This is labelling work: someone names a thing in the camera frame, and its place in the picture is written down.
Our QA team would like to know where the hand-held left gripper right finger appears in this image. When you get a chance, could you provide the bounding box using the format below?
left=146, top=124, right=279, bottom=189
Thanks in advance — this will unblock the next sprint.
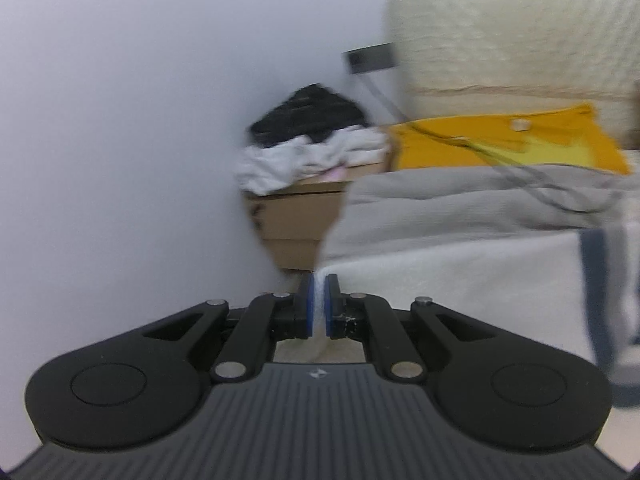
left=324, top=273, right=497, bottom=384

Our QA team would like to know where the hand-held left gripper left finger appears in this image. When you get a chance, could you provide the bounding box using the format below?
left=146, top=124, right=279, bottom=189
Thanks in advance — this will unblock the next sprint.
left=143, top=273, right=317, bottom=384

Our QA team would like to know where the white sweater with navy stripes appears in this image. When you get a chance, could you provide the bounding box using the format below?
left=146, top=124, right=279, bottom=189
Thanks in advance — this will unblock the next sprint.
left=274, top=225, right=640, bottom=409

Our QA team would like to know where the white clothes pile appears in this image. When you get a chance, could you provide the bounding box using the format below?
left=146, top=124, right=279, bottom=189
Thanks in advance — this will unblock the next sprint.
left=235, top=125, right=389, bottom=195

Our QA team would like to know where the black clothes pile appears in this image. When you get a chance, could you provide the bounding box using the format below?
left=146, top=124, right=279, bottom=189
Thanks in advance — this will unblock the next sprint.
left=248, top=83, right=372, bottom=150

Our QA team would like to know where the cardboard box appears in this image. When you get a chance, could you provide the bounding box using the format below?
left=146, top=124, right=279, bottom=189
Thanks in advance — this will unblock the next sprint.
left=240, top=135, right=401, bottom=272

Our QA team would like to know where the grey bed sheet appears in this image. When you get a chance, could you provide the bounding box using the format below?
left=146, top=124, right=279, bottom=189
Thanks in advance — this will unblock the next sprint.
left=320, top=164, right=640, bottom=263

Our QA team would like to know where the yellow garment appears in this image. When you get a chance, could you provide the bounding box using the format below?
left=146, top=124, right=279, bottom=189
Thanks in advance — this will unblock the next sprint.
left=387, top=102, right=632, bottom=177

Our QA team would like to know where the cream quilted headboard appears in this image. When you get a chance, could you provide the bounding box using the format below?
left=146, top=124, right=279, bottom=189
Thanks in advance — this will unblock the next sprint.
left=385, top=0, right=640, bottom=152

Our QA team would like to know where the black wall socket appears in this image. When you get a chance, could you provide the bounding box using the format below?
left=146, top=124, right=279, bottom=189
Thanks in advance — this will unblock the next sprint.
left=342, top=43, right=399, bottom=74

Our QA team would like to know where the black cable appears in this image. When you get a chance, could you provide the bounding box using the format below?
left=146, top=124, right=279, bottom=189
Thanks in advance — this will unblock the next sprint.
left=357, top=70, right=626, bottom=214

